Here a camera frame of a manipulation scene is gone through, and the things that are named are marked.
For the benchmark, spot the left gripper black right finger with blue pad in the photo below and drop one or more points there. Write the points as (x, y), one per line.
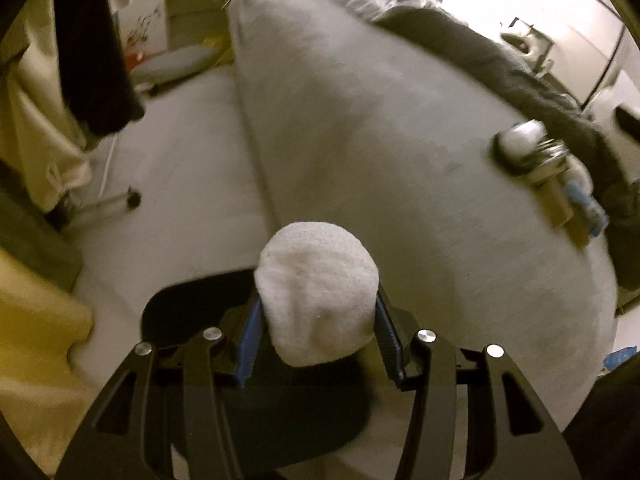
(509, 433)

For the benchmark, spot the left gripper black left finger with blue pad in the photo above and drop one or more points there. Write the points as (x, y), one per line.
(124, 434)

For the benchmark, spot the white sock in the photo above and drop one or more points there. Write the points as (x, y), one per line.
(318, 285)

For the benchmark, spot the black trash bin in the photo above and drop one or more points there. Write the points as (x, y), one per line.
(283, 415)

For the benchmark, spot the yellow cloth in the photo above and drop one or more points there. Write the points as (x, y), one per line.
(42, 399)

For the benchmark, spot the blue paper on floor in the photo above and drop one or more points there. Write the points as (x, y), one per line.
(618, 357)

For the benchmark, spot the white clothes rack base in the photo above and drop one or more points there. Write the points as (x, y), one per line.
(131, 197)

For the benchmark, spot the dark grey fleece blanket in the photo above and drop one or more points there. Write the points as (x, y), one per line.
(500, 72)

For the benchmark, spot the clear plastic bubble bag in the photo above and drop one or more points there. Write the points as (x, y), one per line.
(521, 140)

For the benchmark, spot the beige hanging coat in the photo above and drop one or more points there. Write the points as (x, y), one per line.
(40, 138)

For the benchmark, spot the black hanging garment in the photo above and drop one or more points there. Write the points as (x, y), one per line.
(94, 82)

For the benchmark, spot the grey bed mattress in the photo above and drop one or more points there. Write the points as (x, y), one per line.
(355, 126)

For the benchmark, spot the grey padded stool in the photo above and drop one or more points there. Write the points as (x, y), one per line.
(175, 65)

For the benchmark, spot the white cat bed pod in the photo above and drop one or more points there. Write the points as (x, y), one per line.
(523, 40)

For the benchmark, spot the white dressing table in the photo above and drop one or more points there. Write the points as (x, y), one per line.
(150, 10)

